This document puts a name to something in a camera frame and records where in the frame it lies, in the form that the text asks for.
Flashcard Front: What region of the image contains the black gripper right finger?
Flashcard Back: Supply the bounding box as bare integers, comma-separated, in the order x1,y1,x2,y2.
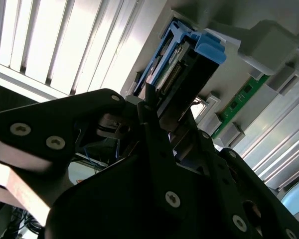
179,124,299,239

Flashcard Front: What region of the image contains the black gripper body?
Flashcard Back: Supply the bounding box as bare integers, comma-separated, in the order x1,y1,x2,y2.
43,155,299,239

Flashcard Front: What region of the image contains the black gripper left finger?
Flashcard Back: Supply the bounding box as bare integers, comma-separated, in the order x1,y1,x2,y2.
0,83,190,220

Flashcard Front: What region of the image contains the hard disk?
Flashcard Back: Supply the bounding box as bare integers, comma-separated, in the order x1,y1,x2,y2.
133,21,227,132

